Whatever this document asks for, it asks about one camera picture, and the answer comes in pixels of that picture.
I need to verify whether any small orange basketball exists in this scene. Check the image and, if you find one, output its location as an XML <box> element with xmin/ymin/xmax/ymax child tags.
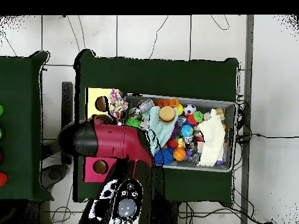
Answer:
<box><xmin>173</xmin><ymin>147</ymin><xmax>187</xmax><ymax>162</ymax></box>

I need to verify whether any grey round base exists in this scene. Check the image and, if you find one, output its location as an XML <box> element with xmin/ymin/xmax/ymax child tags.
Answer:
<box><xmin>39</xmin><ymin>163</ymin><xmax>68</xmax><ymax>190</ymax></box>

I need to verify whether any black cable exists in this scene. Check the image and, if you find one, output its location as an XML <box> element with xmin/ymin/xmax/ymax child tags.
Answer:
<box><xmin>235</xmin><ymin>133</ymin><xmax>299</xmax><ymax>141</ymax></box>

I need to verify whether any light blue cloth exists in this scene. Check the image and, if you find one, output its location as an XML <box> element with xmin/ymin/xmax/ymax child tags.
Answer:
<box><xmin>142</xmin><ymin>106</ymin><xmax>179</xmax><ymax>156</ymax></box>

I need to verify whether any small soccer ball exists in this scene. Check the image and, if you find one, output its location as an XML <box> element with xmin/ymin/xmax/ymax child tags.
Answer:
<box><xmin>183</xmin><ymin>103</ymin><xmax>197</xmax><ymax>117</ymax></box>

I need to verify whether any dark green table cloth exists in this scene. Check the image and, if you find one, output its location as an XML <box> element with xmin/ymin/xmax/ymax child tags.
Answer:
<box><xmin>0</xmin><ymin>50</ymin><xmax>54</xmax><ymax>202</ymax></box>
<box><xmin>72</xmin><ymin>48</ymin><xmax>239</xmax><ymax>208</ymax></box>

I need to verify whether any wooden box with three holes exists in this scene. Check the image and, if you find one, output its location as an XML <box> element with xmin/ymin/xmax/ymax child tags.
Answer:
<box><xmin>82</xmin><ymin>87</ymin><xmax>123</xmax><ymax>183</ymax></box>

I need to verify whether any clear mesh bin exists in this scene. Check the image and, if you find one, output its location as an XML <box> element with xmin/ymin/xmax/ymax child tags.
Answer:
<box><xmin>118</xmin><ymin>93</ymin><xmax>238</xmax><ymax>173</ymax></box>

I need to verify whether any silver robot toy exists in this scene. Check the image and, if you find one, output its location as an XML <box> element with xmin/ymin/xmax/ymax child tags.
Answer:
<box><xmin>129</xmin><ymin>97</ymin><xmax>155</xmax><ymax>117</ymax></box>

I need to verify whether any cream white cloth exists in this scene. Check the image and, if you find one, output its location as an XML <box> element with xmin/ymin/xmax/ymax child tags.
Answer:
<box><xmin>195</xmin><ymin>108</ymin><xmax>227</xmax><ymax>167</ymax></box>

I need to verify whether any multicolour spotted cloth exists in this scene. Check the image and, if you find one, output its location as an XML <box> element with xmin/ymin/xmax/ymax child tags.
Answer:
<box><xmin>108</xmin><ymin>87</ymin><xmax>129</xmax><ymax>120</ymax></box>

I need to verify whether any black flat stand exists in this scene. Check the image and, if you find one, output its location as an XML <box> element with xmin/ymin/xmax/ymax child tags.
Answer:
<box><xmin>61</xmin><ymin>81</ymin><xmax>74</xmax><ymax>165</ymax></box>

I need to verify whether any tan toy burger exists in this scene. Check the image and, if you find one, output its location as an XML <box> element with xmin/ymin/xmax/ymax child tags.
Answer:
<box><xmin>158</xmin><ymin>106</ymin><xmax>176</xmax><ymax>124</ymax></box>

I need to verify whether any green spiky ball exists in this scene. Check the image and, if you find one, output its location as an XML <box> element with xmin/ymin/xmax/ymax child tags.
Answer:
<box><xmin>125</xmin><ymin>115</ymin><xmax>142</xmax><ymax>129</ymax></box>

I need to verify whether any blue spiky ball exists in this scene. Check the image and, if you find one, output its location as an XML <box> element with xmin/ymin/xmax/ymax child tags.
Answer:
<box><xmin>154</xmin><ymin>147</ymin><xmax>175</xmax><ymax>166</ymax></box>

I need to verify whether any orange plastic block toy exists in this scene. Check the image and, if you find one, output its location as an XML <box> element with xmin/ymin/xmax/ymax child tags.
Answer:
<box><xmin>153</xmin><ymin>98</ymin><xmax>180</xmax><ymax>109</ymax></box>

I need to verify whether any blue globe ball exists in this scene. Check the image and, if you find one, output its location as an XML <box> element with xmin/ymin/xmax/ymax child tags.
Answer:
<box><xmin>180</xmin><ymin>124</ymin><xmax>194</xmax><ymax>138</ymax></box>

